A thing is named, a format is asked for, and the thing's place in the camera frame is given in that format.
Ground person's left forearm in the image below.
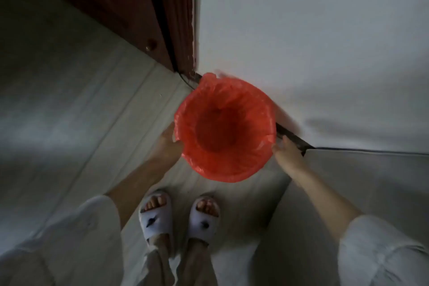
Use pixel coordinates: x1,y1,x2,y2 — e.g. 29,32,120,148
105,155,181,229

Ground dark red door frame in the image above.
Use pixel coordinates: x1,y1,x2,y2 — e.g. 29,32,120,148
152,0,199,79

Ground white left slipper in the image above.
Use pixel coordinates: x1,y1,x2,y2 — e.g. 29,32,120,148
139,190,175,246

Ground white slipper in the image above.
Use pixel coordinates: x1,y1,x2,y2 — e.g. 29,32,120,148
187,194,221,246
139,190,175,246

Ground white right sleeve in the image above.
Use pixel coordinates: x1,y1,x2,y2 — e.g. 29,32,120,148
336,214,429,286

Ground white left sleeve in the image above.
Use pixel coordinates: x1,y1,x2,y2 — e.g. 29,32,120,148
0,195,123,286

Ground person's foot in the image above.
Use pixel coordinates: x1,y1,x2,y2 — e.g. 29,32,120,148
187,197,218,253
140,194,176,255

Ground white right slipper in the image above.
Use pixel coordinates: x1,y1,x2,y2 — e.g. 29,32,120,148
187,194,221,246

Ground person's left hand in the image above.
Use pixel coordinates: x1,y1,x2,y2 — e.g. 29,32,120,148
152,121,184,164

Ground person's left foot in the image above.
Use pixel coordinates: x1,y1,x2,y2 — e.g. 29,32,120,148
140,194,176,255

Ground light trousers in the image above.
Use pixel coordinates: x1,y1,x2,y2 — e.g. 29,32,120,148
137,239,219,286

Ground dark red wooden door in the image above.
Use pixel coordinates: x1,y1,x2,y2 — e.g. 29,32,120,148
13,0,175,72

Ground white sleeve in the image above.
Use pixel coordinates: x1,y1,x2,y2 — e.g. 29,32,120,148
336,214,429,286
0,195,123,286

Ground person's right hand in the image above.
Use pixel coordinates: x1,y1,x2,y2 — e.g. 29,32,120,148
271,135,307,181

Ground person's right forearm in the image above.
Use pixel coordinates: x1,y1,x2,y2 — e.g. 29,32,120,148
291,168,364,241

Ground person's right foot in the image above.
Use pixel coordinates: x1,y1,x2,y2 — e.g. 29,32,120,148
187,197,218,253

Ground red-lined waste basket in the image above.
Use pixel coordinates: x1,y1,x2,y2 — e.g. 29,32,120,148
173,72,277,183

